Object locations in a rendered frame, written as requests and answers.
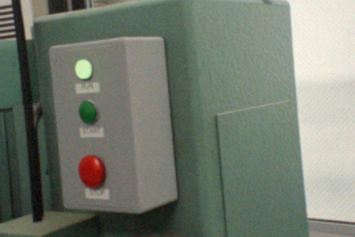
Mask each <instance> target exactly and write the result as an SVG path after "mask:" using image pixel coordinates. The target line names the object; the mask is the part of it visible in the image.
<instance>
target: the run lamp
mask: <svg viewBox="0 0 355 237"><path fill-rule="evenodd" d="M76 73H77V75H78V76H79V78H81V79H84V80H87V79H90V78H91V77H92V75H93V73H94V66H93V64H92V63H91V61H90V60H89V59H80V60H79V61H78V63H77V64H76Z"/></svg>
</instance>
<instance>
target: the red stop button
mask: <svg viewBox="0 0 355 237"><path fill-rule="evenodd" d="M78 175H79V177H80V179H81V181H82V183H83V184H84V185H85V186H88V187H90V188H93V187H96V186H98V185H100V184H101V183H102V182H103V179H104V176H105V169H104V167H103V163H102V162H101V160H100V159H99V158H98V157H97V156H95V155H87V156H84V157H82V159H81V160H80V162H79V164H78Z"/></svg>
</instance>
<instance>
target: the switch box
mask: <svg viewBox="0 0 355 237"><path fill-rule="evenodd" d="M49 55H50V66H51V72H52V88H53V93H54V99H55V114H56V127H57V132H58V143H59V159H60V170H61V176H62V187H63V203H64V207H65V208H72V209H78V210H82V209H85V210H91V211H105V212H122V213H136V214H141V213H143V212H147V211H150V210H152V209H155V208H157V207H160V206H162V205H166V204H169V203H170V202H172V201H176V200H177V199H178V188H177V175H176V169H175V156H174V138H173V133H172V120H171V114H170V96H169V83H168V78H167V65H166V54H165V41H164V39H163V38H161V37H155V36H153V37H123V38H115V39H111V40H99V41H91V42H83V43H79V44H68V45H59V46H55V47H51V48H50V49H49ZM80 59H89V60H90V61H91V63H92V64H93V66H94V73H93V75H92V77H91V78H90V79H87V80H84V79H81V78H79V76H78V75H77V73H76V64H77V63H78V61H79V60H80ZM93 82H98V83H99V90H100V92H93V93H76V85H75V84H79V83H93ZM86 99H90V100H94V101H95V103H97V106H98V108H99V118H98V120H97V122H96V123H94V124H85V123H84V122H83V121H82V119H81V118H80V117H79V113H78V109H79V106H80V105H81V103H82V101H84V100H86ZM80 128H103V129H104V137H81V135H80V130H79V129H80ZM87 155H95V156H97V157H98V158H99V159H100V160H101V162H102V163H103V167H104V169H105V176H104V179H103V182H102V183H101V184H100V185H98V186H96V187H93V188H90V187H88V186H85V185H84V184H83V183H82V181H81V179H80V177H79V175H78V164H79V162H80V160H81V159H82V157H84V156H87ZM85 189H108V190H109V200H104V199H97V198H86V192H85Z"/></svg>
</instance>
